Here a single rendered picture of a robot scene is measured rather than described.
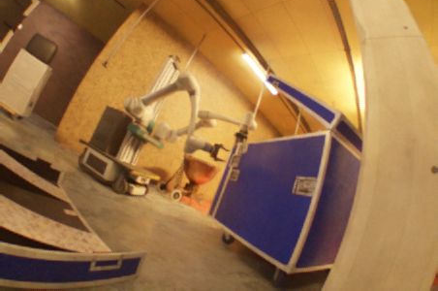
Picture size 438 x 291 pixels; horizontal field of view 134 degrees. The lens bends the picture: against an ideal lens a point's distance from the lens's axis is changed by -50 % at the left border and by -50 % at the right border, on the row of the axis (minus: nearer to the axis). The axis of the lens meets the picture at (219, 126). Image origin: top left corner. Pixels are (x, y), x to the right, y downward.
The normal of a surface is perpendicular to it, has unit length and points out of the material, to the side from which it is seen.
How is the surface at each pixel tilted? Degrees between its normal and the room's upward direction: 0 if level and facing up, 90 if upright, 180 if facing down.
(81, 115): 90
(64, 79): 90
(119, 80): 90
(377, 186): 90
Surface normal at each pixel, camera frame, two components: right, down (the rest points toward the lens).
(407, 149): -0.63, -0.45
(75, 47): 0.69, 0.04
